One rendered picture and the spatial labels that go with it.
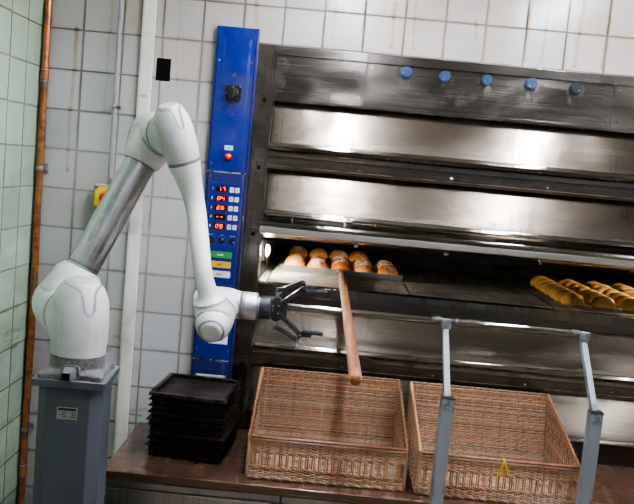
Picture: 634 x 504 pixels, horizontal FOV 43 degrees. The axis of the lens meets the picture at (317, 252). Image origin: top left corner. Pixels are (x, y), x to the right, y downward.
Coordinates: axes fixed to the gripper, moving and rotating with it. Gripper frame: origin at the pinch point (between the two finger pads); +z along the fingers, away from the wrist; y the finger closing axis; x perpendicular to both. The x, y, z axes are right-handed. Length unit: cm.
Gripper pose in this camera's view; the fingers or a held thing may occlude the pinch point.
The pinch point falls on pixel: (321, 312)
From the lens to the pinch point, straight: 262.9
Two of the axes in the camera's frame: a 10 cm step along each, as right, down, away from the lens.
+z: 10.0, 1.0, 0.0
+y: -1.0, 9.9, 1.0
